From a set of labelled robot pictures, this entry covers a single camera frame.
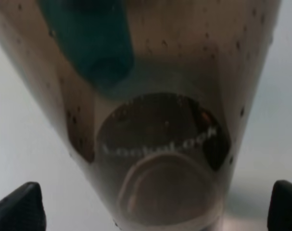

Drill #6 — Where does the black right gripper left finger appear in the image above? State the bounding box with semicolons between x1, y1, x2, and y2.
0;182;47;231

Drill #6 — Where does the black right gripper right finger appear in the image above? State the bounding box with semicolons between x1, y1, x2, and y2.
267;180;292;231

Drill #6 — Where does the smoky transparent water bottle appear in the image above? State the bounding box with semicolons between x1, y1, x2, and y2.
0;0;281;231

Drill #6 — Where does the teal translucent plastic cup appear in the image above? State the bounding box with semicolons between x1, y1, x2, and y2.
37;0;134;91

